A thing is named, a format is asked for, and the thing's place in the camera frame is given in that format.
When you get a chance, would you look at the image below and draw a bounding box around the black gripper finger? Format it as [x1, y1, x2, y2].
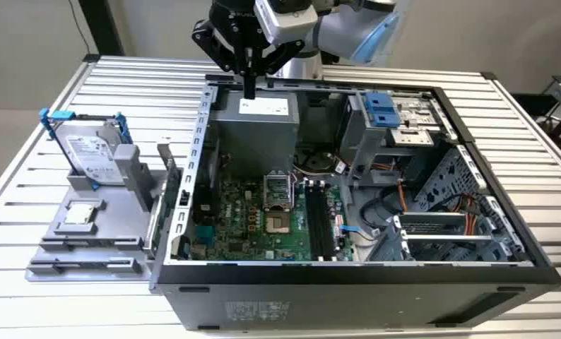
[250, 39, 306, 100]
[191, 19, 251, 100]

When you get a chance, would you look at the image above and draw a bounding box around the black RAM stick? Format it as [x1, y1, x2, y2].
[31, 259, 136, 266]

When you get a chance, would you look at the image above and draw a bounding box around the black RAM slot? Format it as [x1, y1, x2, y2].
[306, 179, 326, 262]
[317, 179, 338, 262]

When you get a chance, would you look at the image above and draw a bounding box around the grey power supply unit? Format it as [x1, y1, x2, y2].
[208, 90, 303, 177]

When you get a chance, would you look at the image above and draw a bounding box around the blue plastic drive latch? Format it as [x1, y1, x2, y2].
[362, 92, 402, 127]

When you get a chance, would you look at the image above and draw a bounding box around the silver optical drive bay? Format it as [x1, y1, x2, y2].
[393, 92, 443, 129]

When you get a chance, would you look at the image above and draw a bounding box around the metal socket cover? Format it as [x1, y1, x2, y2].
[263, 171, 294, 210]

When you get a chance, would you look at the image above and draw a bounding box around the hard disk in blue carrier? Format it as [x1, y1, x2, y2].
[37, 108, 135, 191]

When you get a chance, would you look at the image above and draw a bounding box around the CPU socket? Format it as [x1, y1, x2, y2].
[264, 210, 294, 234]

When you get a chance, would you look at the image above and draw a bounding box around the grey parts rack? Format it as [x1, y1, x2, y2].
[24, 139, 187, 283]

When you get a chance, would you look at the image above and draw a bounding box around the silver CPU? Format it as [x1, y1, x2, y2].
[63, 203, 96, 225]

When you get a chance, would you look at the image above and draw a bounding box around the green motherboard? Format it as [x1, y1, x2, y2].
[190, 176, 357, 262]

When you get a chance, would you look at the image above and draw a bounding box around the disk bay with silver rails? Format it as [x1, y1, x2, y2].
[369, 210, 512, 263]

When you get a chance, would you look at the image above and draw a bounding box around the black open PC case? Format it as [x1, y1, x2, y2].
[147, 73, 561, 332]

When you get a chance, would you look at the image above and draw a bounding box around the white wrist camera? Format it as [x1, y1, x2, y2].
[254, 0, 319, 46]

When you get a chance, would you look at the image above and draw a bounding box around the black upright post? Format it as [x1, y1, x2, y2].
[75, 0, 126, 57]

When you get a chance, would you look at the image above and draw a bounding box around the power supply wire bundle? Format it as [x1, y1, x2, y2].
[292, 148, 351, 177]

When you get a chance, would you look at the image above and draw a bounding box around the silver metal drive bracket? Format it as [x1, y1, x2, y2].
[386, 129, 434, 148]

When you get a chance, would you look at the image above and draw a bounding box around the locking lever wire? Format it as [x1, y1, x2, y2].
[287, 174, 301, 210]

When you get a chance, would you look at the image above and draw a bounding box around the graphics card with metal bracket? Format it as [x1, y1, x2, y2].
[146, 137, 187, 261]

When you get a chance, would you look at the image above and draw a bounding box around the thin orange wire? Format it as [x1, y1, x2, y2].
[395, 178, 410, 213]

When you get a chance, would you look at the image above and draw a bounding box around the orange red yellow wire bundle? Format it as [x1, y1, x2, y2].
[457, 193, 482, 237]

